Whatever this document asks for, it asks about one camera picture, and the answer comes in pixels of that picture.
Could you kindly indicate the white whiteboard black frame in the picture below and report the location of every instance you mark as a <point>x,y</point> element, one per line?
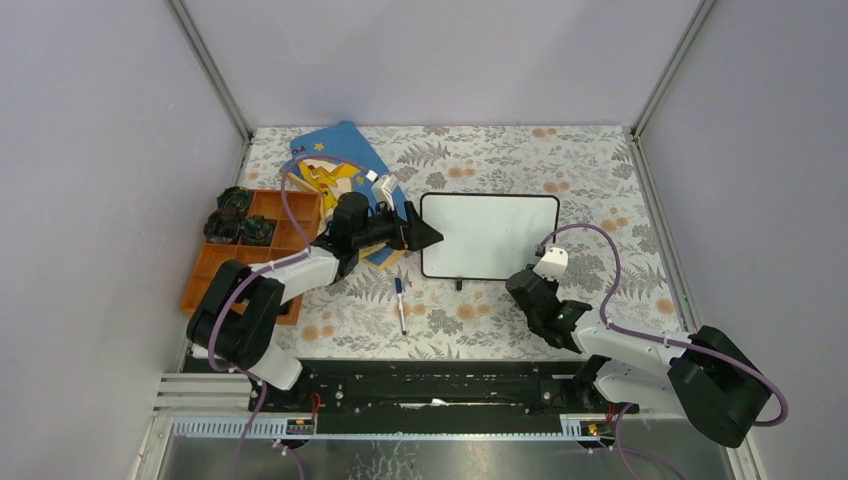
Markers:
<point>486,236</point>

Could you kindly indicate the dark patterned cloth roll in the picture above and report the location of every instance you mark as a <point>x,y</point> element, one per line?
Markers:
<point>223,226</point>
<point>235,198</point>
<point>257,230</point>

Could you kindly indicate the aluminium frame post left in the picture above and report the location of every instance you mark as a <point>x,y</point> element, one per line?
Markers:
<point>203,55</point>

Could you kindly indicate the orange wooden compartment tray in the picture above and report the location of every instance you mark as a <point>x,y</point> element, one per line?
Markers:
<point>283,241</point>

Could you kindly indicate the aluminium frame post right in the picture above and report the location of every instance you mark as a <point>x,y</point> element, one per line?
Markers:
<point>669,72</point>

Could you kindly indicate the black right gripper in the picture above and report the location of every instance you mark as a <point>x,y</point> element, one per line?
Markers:
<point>552,285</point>

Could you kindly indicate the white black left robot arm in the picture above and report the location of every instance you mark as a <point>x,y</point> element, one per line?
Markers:
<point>235,319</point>

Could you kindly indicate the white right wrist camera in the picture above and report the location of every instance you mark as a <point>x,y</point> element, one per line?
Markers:
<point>552,264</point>

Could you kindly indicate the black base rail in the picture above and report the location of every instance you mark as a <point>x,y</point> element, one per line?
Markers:
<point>351,387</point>

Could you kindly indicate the aluminium frame post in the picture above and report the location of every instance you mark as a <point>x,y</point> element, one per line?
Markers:
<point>669,72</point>
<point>203,55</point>

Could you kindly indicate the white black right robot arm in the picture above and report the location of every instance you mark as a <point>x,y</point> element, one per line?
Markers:
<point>703,376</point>

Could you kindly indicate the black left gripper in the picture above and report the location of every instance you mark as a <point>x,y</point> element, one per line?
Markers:
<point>420,234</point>

